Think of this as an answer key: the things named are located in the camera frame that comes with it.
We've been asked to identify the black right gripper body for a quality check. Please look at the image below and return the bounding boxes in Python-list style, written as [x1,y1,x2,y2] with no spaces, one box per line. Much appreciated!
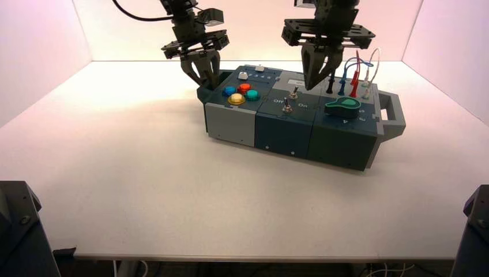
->
[281,0,377,49]

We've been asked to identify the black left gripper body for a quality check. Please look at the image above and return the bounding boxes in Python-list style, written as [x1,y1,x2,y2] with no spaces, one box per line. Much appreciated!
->
[161,16,230,60]

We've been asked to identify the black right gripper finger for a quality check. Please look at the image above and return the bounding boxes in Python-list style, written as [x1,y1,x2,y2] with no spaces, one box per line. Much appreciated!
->
[300,44,324,91]
[321,45,345,82]

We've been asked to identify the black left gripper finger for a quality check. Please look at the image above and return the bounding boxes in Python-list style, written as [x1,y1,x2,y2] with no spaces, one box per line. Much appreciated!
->
[180,55,206,87]
[204,50,221,88]

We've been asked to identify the green rotary knob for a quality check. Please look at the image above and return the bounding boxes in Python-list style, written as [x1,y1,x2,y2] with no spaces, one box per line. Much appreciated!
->
[325,97,363,119]

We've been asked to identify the grey and teal task box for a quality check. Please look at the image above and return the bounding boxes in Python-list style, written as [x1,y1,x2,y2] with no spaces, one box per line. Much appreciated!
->
[197,65,407,171]

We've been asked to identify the black table clamp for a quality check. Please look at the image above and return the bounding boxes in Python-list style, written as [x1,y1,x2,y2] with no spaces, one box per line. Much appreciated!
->
[52,247,77,263]

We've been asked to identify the black banana plug cable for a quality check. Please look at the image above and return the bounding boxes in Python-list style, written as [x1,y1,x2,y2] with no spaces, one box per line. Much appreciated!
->
[325,69,337,95]

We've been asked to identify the blue banana plug cable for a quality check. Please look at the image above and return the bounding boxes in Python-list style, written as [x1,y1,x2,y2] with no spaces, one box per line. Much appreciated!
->
[337,57,375,97]

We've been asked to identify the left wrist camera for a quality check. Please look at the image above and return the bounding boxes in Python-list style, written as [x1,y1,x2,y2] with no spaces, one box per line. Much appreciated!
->
[197,8,225,29]

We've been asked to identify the dark teal box handle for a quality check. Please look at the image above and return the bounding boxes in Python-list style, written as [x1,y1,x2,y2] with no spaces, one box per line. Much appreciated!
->
[197,70,235,104]

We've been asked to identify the red banana plug cable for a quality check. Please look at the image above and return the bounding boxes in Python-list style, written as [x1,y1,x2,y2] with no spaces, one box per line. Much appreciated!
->
[349,50,364,99]

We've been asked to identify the white banana plug cable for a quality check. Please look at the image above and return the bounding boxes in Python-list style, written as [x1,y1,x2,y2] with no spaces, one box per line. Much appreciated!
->
[362,48,381,101]

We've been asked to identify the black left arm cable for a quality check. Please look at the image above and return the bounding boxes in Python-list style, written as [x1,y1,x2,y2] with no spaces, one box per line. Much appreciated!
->
[112,0,177,23]

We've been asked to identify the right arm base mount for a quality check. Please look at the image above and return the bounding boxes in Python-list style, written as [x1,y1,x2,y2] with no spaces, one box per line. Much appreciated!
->
[450,184,489,277]

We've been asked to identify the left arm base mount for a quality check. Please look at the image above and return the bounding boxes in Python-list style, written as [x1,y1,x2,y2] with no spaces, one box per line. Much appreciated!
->
[0,180,62,277]

